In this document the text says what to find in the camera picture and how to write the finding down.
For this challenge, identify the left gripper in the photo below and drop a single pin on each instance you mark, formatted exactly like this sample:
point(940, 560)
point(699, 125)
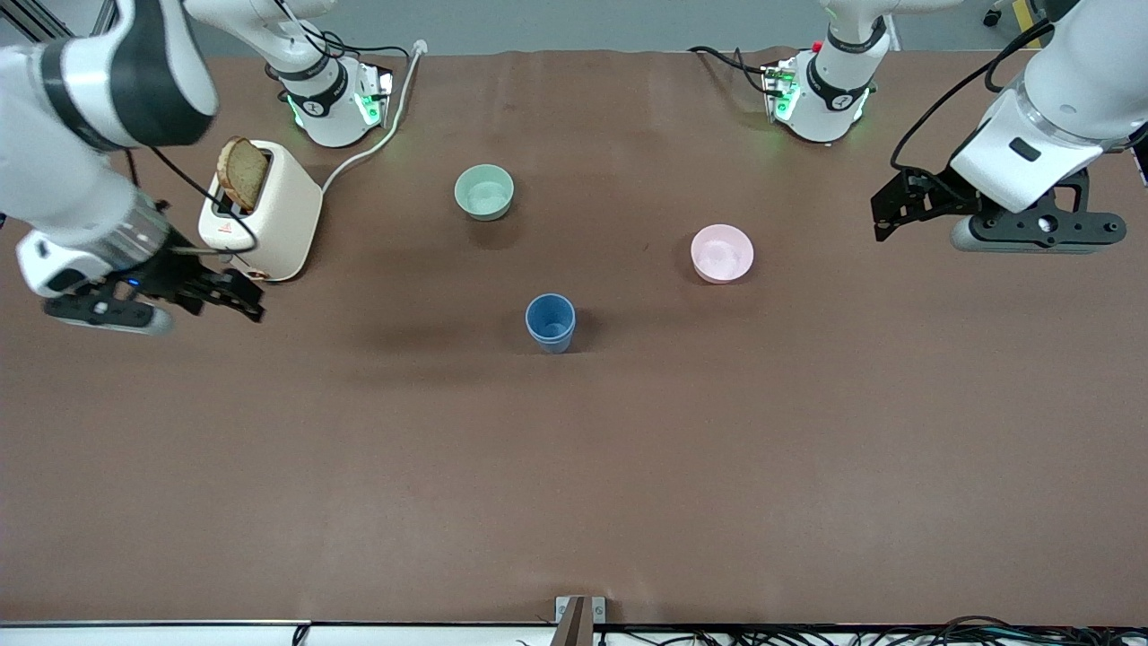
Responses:
point(933, 195)

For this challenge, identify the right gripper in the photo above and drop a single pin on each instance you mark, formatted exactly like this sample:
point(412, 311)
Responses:
point(179, 276)

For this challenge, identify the blue plastic cup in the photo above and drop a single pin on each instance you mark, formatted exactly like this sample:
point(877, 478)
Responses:
point(552, 346)
point(549, 316)

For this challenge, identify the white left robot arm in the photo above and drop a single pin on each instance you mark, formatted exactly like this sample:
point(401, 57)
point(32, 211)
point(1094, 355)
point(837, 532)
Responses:
point(843, 99)

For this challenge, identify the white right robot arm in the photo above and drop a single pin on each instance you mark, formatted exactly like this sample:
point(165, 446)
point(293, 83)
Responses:
point(134, 72)

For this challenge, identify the cream white toaster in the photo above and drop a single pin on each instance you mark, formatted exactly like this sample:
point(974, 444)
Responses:
point(273, 229)

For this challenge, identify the brown bread slice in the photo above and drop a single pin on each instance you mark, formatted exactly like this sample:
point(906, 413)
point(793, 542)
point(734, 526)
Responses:
point(242, 172)

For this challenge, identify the black caster wheel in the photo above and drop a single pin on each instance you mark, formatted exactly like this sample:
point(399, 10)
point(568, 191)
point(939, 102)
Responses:
point(993, 16)

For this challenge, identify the pink bowl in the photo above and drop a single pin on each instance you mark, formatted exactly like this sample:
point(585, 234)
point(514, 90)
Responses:
point(722, 253)

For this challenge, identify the mint green bowl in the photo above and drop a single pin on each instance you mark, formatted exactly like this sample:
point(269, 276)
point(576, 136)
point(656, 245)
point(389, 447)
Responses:
point(484, 193)

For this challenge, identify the aluminium frame profile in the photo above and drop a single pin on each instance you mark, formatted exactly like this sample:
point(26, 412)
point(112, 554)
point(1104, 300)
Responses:
point(36, 18)

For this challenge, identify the grey metal table bracket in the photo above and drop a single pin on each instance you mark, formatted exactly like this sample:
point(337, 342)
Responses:
point(580, 619)

